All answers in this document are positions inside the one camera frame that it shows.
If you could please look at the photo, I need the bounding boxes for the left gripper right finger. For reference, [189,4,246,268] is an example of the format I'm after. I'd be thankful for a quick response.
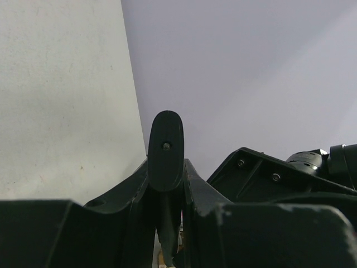
[182,160,356,267]

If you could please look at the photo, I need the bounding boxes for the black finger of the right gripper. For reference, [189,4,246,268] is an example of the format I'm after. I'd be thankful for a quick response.
[207,147,356,203]

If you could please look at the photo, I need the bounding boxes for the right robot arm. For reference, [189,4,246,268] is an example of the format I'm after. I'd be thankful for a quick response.
[208,145,356,203]

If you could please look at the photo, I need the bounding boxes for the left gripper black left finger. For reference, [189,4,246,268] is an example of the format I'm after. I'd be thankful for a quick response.
[1,159,155,267]

